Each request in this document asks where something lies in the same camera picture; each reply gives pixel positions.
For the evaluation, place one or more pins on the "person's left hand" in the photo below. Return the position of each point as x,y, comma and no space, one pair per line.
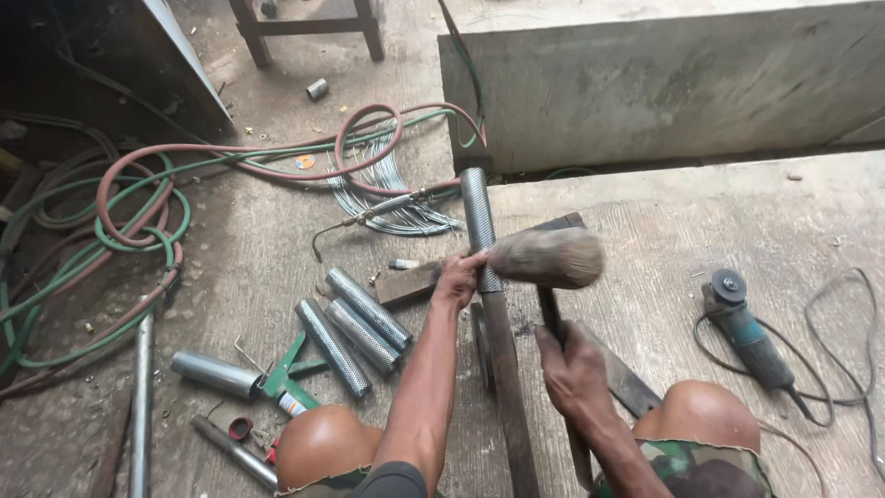
453,283

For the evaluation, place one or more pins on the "person's right hand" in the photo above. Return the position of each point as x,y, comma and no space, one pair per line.
577,377

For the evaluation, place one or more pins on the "person's right fingers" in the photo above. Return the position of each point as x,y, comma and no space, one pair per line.
561,346

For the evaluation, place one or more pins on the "wooden mallet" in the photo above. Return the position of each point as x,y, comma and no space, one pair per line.
546,257

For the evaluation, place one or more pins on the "perforated metal tube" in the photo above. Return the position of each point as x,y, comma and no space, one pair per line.
478,214
368,308
333,347
363,337

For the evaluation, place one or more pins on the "long rusty steel bar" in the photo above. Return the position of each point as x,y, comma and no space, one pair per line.
508,373

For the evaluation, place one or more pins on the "flat dark metal bar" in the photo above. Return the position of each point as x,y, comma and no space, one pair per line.
626,380

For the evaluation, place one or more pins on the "person's right knee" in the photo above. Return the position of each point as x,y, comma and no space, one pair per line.
698,415

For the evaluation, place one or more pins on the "person's knee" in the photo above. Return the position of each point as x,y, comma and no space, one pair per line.
325,442
698,415

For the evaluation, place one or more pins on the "small grey marker stub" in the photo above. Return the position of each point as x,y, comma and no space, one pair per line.
403,264

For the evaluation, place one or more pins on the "camouflage shorts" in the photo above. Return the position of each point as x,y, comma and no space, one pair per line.
698,474

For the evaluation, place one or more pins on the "teal angle grinder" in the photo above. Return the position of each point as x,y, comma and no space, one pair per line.
750,342

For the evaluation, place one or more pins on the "black shirt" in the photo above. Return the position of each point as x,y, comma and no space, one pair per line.
391,482

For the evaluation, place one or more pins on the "brass welding torch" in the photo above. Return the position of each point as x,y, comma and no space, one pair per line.
387,206

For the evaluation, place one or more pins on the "person's left knee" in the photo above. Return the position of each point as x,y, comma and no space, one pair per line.
325,442

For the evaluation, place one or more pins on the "green caulking gun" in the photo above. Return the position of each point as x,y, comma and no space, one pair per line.
287,384

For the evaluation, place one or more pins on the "small orange disc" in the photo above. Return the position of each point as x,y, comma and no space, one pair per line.
305,162

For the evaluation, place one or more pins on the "red round cap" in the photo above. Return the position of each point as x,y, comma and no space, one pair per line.
240,429

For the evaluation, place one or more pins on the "dark steel rod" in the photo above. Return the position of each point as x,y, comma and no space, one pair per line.
235,451

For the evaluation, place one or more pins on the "smooth short steel pipe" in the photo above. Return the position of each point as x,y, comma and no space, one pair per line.
214,373

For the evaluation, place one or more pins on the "small metal cylinder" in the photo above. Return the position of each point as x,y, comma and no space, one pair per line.
317,89

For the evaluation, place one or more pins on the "wooden stool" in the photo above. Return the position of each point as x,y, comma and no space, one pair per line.
304,27

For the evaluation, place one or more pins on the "long shiny steel pipe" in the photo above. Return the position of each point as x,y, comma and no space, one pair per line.
141,415

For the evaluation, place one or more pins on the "grey metal sheet panel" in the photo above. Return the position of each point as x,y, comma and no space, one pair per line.
190,62

